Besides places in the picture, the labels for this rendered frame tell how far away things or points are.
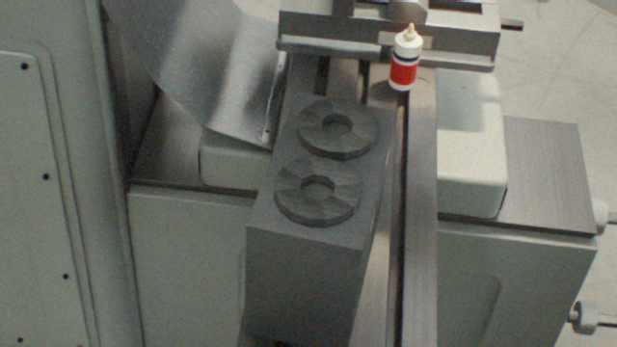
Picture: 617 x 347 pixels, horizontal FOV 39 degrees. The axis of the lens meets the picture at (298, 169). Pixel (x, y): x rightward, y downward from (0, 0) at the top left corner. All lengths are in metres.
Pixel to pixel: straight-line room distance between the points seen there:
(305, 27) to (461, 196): 0.36
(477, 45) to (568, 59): 1.81
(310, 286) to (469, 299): 0.72
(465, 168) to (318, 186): 0.52
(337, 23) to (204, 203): 0.37
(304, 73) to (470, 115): 0.31
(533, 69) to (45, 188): 2.04
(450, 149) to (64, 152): 0.61
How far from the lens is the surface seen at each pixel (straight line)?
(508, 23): 1.43
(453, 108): 1.50
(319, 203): 0.87
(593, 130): 2.91
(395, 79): 1.32
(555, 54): 3.19
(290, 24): 1.37
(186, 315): 1.71
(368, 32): 1.37
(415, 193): 1.18
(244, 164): 1.38
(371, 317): 1.04
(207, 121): 1.32
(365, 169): 0.93
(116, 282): 1.60
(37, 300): 1.66
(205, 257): 1.56
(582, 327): 1.63
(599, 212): 1.63
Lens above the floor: 1.79
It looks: 44 degrees down
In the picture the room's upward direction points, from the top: 4 degrees clockwise
